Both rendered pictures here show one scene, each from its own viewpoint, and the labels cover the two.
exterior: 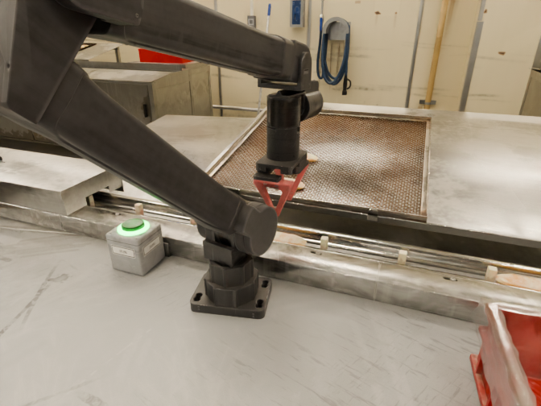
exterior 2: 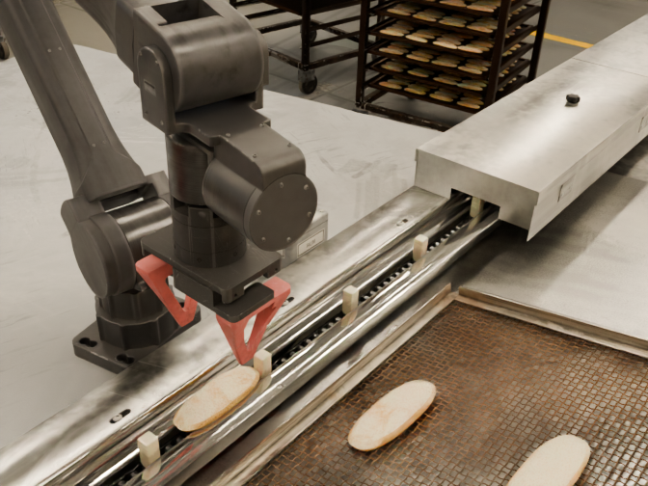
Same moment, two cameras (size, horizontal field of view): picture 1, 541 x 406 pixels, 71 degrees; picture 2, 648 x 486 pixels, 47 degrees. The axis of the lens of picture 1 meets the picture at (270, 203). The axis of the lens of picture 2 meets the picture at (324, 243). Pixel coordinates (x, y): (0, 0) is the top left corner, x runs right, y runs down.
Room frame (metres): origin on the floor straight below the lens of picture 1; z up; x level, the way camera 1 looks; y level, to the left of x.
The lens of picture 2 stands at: (0.88, -0.47, 1.35)
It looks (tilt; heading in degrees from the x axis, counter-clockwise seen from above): 33 degrees down; 108
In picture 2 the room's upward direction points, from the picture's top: 2 degrees clockwise
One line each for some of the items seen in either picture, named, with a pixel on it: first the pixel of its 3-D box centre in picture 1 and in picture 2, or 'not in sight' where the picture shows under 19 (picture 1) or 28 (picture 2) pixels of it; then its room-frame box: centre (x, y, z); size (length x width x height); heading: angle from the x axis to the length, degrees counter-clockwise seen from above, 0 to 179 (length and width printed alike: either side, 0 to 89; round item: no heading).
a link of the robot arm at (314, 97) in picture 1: (293, 87); (239, 137); (0.67, -0.04, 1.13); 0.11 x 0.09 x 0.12; 149
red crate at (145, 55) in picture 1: (168, 55); not in sight; (4.30, 1.08, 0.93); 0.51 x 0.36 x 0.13; 74
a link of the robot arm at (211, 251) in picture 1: (234, 229); (143, 252); (0.52, 0.06, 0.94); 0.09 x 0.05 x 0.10; 149
